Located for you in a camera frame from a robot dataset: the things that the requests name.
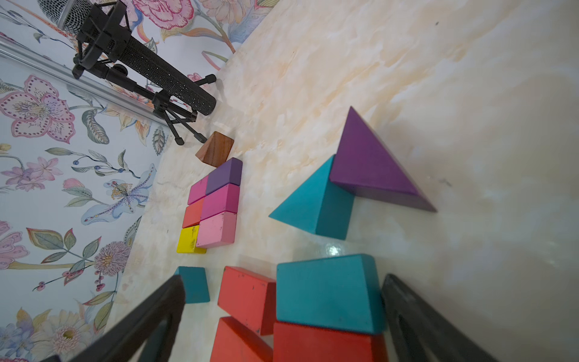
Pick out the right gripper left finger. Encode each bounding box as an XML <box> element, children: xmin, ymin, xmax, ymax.
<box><xmin>40</xmin><ymin>274</ymin><xmax>187</xmax><ymax>362</ymax></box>

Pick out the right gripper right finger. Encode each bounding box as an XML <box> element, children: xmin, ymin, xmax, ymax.
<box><xmin>381</xmin><ymin>274</ymin><xmax>495</xmax><ymax>361</ymax></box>

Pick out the red block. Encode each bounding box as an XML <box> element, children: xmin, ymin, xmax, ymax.
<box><xmin>217</xmin><ymin>266</ymin><xmax>277</xmax><ymax>336</ymax></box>
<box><xmin>273</xmin><ymin>322</ymin><xmax>388</xmax><ymax>362</ymax></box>
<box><xmin>210</xmin><ymin>317</ymin><xmax>274</xmax><ymax>362</ymax></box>
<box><xmin>182</xmin><ymin>198</ymin><xmax>204</xmax><ymax>229</ymax></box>

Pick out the yellow block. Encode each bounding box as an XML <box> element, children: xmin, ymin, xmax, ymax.
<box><xmin>176</xmin><ymin>225</ymin><xmax>207</xmax><ymax>254</ymax></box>

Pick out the pink rectangular block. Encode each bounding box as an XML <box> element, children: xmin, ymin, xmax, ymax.
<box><xmin>197</xmin><ymin>212</ymin><xmax>237</xmax><ymax>249</ymax></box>

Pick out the red block front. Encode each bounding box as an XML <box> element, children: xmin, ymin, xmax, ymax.
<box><xmin>273</xmin><ymin>322</ymin><xmax>388</xmax><ymax>362</ymax></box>

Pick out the magenta block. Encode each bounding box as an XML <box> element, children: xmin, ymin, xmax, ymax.
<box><xmin>187</xmin><ymin>176</ymin><xmax>209</xmax><ymax>205</ymax></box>
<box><xmin>201</xmin><ymin>183</ymin><xmax>241</xmax><ymax>220</ymax></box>

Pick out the purple rectangular block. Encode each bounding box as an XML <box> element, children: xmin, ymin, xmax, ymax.
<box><xmin>206</xmin><ymin>158</ymin><xmax>243</xmax><ymax>195</ymax></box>

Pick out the brown triangle block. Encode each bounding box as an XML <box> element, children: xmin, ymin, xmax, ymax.
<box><xmin>195</xmin><ymin>131</ymin><xmax>235</xmax><ymax>167</ymax></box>

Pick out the teal rectangular block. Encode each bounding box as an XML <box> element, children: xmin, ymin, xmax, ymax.
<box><xmin>276</xmin><ymin>254</ymin><xmax>386</xmax><ymax>335</ymax></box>

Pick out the teal triangle block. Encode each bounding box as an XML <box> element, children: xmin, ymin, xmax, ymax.
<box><xmin>269</xmin><ymin>157</ymin><xmax>354</xmax><ymax>240</ymax></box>

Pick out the purple triangle block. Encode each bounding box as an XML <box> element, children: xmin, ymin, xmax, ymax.
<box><xmin>330</xmin><ymin>107</ymin><xmax>437</xmax><ymax>213</ymax></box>

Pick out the black microphone on tripod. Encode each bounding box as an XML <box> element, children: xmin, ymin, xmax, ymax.
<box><xmin>39</xmin><ymin>1</ymin><xmax>217</xmax><ymax>146</ymax></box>

